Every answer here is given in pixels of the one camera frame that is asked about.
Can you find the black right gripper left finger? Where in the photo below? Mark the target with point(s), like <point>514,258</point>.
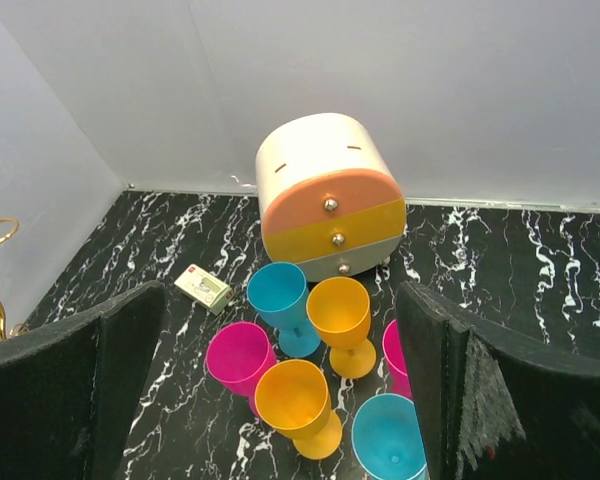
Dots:
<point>69,389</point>

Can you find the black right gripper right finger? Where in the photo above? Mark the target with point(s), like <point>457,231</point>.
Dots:
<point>493,403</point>

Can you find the blue wine glass back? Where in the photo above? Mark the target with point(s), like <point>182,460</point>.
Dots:
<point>386,438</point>

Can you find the blue wine glass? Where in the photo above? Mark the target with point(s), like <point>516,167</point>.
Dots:
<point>279,293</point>
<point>386,438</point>

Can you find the pink wine glass front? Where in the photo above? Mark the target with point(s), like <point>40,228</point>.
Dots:
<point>394,357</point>

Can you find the pink wine glass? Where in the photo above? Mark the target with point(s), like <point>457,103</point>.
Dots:
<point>394,357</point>
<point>238,356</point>

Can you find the yellow wine glass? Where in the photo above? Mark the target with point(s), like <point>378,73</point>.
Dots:
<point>339,309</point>
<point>293,398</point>

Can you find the blue wine glass front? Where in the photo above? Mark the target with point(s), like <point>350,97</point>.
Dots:
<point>279,293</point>

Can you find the small white cardboard box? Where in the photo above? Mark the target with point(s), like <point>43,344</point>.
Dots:
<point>204,288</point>

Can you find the white round drawer cabinet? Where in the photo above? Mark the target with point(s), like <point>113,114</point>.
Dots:
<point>328,202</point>

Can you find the gold wire glass rack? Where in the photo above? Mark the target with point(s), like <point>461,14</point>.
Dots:
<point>11,322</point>

